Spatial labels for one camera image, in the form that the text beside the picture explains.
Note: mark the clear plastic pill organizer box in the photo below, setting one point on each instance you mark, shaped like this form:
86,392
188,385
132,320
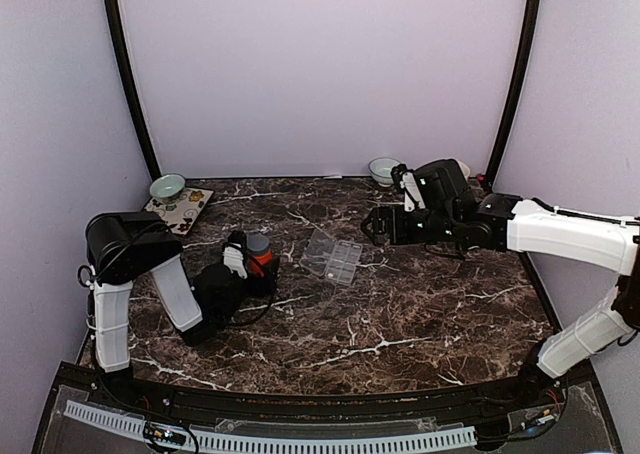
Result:
324,254

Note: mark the red pill bottle grey cap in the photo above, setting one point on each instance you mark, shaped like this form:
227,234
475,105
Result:
257,263

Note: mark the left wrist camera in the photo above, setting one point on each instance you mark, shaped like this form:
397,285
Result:
234,254

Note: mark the white ceramic bowl back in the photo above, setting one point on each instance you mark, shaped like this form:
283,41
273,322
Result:
380,170

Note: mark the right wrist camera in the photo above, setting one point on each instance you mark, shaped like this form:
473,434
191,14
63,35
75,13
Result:
405,182

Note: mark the black front rail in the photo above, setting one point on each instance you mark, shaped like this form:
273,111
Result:
483,403

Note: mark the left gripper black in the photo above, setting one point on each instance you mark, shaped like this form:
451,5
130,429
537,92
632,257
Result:
270,282

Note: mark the left black corner post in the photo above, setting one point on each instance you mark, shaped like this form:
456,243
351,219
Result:
128,83

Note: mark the green ceramic bowl left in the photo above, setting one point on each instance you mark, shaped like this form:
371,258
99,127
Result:
167,189

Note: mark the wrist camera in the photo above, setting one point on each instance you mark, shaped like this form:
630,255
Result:
405,182
234,254

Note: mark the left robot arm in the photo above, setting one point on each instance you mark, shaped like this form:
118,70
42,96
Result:
121,247

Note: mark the patterned coaster mat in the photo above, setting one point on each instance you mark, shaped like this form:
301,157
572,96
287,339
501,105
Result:
181,215

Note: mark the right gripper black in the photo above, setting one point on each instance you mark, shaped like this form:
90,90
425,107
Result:
381,214

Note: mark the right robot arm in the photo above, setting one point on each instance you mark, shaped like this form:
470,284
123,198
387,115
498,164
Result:
440,207

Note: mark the cream ceramic mug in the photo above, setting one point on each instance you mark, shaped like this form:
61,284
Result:
465,169

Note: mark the black corner post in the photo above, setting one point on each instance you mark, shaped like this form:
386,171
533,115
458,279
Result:
521,62
128,83

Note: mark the right black corner post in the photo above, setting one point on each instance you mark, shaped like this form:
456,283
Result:
521,62

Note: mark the white slotted cable duct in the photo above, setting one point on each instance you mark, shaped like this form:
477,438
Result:
241,436

